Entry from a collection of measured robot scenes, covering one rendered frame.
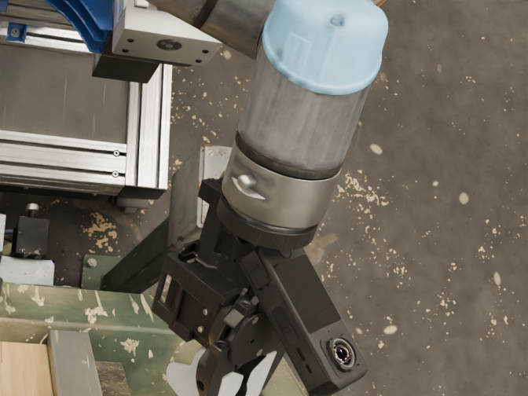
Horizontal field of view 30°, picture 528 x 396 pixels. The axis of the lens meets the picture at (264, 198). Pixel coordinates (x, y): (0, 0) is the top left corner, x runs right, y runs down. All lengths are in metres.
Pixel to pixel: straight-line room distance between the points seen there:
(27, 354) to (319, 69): 0.75
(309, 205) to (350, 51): 0.11
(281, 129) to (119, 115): 1.50
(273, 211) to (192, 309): 0.12
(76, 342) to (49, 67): 0.97
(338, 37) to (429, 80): 2.07
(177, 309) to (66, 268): 1.51
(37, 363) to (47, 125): 0.91
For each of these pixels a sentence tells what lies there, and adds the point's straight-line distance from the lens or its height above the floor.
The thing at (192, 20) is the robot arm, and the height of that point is 1.54.
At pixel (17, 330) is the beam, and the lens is 1.29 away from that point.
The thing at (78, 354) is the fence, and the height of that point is 0.96.
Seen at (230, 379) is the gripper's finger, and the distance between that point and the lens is 0.73.
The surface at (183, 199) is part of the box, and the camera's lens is 1.42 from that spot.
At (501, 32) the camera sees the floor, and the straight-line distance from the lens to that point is 2.85.
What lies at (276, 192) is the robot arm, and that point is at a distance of 0.64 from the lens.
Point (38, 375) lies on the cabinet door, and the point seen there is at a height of 0.96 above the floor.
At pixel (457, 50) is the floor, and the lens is 2.75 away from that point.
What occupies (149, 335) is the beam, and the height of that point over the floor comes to 0.90.
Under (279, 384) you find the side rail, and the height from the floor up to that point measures 1.02.
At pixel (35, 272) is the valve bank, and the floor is 0.74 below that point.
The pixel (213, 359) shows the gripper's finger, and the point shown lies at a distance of 0.70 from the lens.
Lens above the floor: 2.17
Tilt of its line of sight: 66 degrees down
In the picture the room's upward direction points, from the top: 54 degrees clockwise
